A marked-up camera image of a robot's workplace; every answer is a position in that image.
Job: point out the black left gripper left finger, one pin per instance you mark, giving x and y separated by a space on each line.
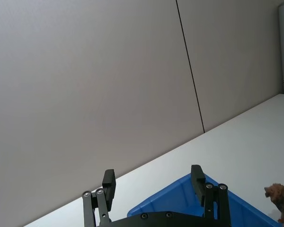
109 192

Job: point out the brown lion toy figure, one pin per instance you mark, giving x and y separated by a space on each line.
280 198

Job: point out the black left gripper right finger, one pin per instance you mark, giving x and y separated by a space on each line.
203 189

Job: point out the blue plastic bin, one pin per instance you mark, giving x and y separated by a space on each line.
180 198

